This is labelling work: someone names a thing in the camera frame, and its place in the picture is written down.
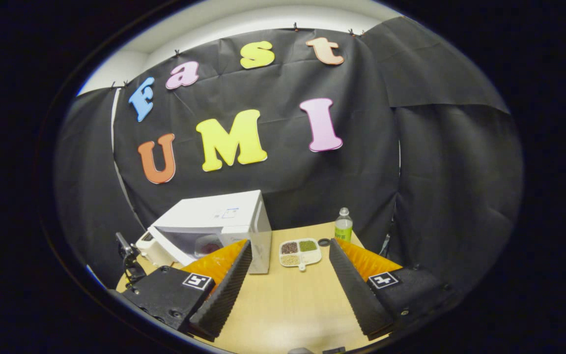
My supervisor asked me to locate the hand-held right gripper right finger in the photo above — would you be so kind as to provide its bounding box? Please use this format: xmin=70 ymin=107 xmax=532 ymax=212
xmin=329 ymin=238 xmax=453 ymax=341

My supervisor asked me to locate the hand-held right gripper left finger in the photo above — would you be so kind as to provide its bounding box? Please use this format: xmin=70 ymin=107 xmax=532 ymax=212
xmin=111 ymin=239 xmax=253 ymax=342

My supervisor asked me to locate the white rectangular plate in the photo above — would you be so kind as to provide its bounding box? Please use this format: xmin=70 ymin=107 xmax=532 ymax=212
xmin=194 ymin=235 xmax=225 ymax=259

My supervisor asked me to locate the pink ham slice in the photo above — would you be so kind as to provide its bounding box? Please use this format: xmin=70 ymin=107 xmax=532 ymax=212
xmin=199 ymin=236 xmax=222 ymax=255

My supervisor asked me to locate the white microwave oven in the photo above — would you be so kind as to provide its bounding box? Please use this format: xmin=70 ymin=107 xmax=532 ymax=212
xmin=148 ymin=190 xmax=273 ymax=275

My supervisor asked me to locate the white toaster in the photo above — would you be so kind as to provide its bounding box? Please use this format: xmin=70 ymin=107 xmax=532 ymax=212
xmin=136 ymin=231 xmax=161 ymax=267

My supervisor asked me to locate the green label drink bottle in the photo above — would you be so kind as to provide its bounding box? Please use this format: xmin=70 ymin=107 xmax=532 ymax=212
xmin=335 ymin=207 xmax=353 ymax=242

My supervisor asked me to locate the white divided dish with beans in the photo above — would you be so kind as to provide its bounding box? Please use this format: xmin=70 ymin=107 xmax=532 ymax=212
xmin=279 ymin=238 xmax=322 ymax=271

